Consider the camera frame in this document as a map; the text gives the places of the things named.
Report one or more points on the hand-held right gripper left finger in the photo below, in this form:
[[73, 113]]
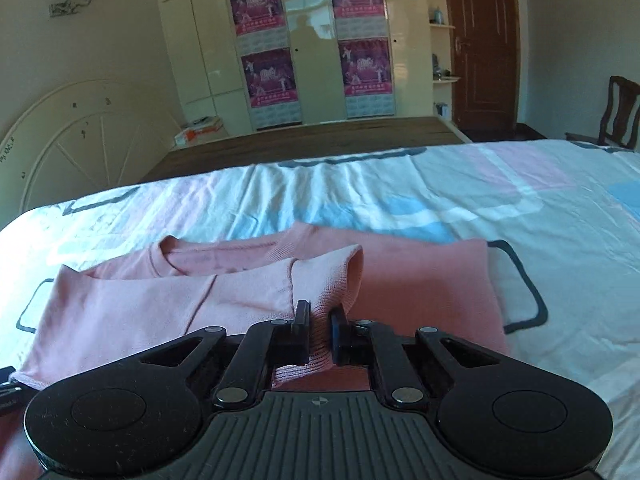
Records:
[[301, 334]]

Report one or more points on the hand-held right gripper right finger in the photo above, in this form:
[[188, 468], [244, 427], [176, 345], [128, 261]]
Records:
[[336, 336]]

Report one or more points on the pink knit sweater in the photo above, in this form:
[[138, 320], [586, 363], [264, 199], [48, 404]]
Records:
[[150, 292]]

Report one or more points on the pastel patchwork bed sheet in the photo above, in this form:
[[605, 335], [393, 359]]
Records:
[[540, 240]]

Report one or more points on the orange flat box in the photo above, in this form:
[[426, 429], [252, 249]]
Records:
[[200, 129]]

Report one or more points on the white round headboard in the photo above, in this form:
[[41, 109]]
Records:
[[75, 150]]

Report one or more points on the dark ornament on shelf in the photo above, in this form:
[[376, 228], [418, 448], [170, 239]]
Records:
[[439, 67]]

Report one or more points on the cream wardrobe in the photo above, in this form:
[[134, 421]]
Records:
[[205, 50]]

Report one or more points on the cream corner shelf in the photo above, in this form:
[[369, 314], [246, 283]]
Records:
[[440, 27]]

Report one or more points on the brown wooden door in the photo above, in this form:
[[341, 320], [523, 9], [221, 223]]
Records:
[[482, 45]]

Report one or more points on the dark wooden chair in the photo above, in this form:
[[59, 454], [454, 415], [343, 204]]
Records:
[[622, 110]]

